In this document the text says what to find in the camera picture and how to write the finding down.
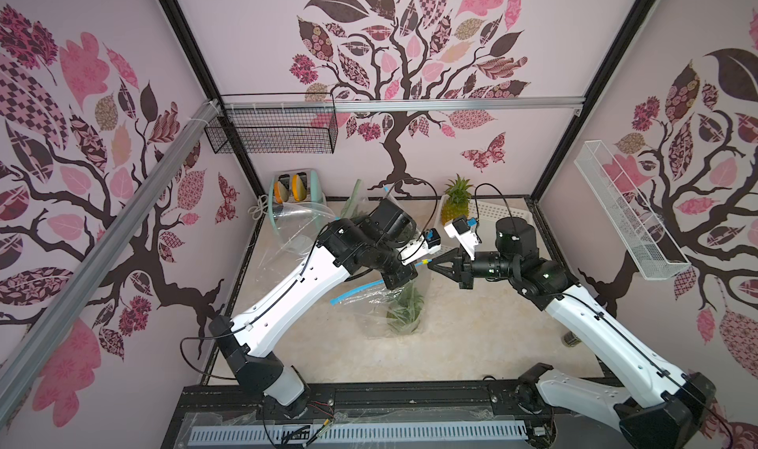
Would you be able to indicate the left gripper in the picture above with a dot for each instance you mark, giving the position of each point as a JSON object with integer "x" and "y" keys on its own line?
{"x": 401, "y": 271}

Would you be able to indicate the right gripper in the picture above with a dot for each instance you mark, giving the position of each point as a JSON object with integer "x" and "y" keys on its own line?
{"x": 464, "y": 268}

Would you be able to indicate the blue-zip bag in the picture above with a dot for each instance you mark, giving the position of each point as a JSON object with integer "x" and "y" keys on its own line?
{"x": 368, "y": 304}

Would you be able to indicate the pineapple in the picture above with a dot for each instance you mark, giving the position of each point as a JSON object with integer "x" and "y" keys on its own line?
{"x": 457, "y": 203}
{"x": 404, "y": 309}

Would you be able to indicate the zip-top bag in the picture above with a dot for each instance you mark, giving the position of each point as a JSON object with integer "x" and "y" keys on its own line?
{"x": 297, "y": 225}

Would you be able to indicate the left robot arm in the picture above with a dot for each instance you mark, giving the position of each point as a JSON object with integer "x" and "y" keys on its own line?
{"x": 373, "y": 242}

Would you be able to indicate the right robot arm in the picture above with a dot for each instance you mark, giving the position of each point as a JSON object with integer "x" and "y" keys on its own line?
{"x": 656, "y": 405}

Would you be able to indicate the back green-zip bag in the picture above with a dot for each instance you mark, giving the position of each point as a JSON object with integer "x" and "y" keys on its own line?
{"x": 354, "y": 206}

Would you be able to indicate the back right zip bag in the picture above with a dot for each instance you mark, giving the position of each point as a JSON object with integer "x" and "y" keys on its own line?
{"x": 395, "y": 196}

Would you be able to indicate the mint green toaster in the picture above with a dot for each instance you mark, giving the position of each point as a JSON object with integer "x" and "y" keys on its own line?
{"x": 290, "y": 189}

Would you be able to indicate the brown spice jar right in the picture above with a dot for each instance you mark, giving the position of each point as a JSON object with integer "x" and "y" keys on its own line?
{"x": 570, "y": 340}

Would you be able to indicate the white vent strip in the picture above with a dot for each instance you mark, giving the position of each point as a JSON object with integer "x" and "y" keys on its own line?
{"x": 306, "y": 436}

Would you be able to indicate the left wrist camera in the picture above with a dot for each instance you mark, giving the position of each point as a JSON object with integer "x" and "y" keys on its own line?
{"x": 429, "y": 243}

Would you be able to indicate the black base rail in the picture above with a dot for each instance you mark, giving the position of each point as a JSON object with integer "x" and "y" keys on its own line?
{"x": 383, "y": 402}

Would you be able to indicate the black wire wall basket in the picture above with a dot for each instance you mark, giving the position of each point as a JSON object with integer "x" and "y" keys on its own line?
{"x": 275, "y": 123}

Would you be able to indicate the white wire wall shelf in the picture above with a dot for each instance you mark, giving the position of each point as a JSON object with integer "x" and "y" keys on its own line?
{"x": 613, "y": 178}

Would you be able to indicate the aluminium rail back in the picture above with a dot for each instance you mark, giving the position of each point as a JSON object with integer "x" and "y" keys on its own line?
{"x": 417, "y": 105}

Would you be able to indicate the aluminium rail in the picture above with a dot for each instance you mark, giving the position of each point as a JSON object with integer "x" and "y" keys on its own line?
{"x": 417, "y": 105}
{"x": 40, "y": 342}

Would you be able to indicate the aluminium rail left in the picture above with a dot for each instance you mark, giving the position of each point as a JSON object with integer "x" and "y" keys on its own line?
{"x": 40, "y": 342}

